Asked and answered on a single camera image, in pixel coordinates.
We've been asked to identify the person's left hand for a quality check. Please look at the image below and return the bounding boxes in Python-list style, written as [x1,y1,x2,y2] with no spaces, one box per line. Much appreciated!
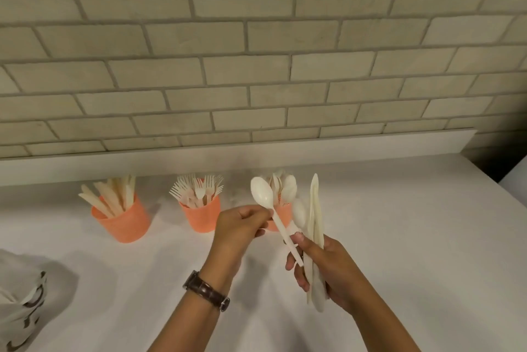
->
[201,204,274,291]

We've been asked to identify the person's right hand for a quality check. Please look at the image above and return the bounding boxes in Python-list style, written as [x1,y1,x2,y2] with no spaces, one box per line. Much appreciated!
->
[285,232,365,315]

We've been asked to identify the orange mesh plastic cup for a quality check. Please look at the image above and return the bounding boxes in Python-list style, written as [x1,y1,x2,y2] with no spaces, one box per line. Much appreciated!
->
[263,199,297,232]
[91,195,151,244]
[180,195,221,234]

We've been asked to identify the white plastic cutlery spoon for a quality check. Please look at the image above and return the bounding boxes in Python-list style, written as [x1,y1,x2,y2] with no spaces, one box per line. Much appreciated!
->
[250,176,304,268]

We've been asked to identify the bunch of mixed plastic cutlery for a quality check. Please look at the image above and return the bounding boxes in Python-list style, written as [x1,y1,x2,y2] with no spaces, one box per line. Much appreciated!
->
[291,173,330,314]

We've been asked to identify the spoons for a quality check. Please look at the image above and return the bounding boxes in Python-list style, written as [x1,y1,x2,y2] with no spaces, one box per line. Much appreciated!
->
[270,169,298,207]

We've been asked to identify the translucent black print plastic bag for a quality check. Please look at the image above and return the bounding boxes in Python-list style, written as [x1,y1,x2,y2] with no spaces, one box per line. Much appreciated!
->
[0,248,48,352]

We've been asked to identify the white appliance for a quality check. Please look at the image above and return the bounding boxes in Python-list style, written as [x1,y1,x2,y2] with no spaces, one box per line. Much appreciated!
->
[498,156,527,196]

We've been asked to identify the brown strap wristwatch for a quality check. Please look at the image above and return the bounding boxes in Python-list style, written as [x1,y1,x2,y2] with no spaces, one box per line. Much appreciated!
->
[182,270,231,314]

